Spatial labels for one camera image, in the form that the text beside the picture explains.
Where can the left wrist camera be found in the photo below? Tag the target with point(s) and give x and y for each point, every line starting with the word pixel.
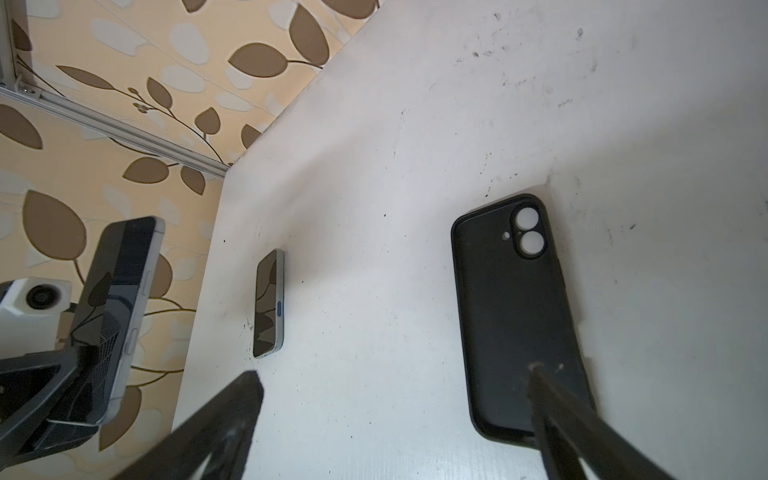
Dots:
pixel 31 308

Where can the black phone case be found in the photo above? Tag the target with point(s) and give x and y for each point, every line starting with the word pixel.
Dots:
pixel 513 312

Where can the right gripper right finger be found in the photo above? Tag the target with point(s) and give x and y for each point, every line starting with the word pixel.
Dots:
pixel 570 435

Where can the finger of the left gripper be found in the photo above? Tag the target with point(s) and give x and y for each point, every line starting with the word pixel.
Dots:
pixel 34 386

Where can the black phone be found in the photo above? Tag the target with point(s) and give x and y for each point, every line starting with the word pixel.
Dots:
pixel 108 318

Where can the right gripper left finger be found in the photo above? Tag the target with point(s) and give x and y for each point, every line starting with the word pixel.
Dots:
pixel 214 441

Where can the black smartphone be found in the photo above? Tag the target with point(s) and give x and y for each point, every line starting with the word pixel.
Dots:
pixel 269 305

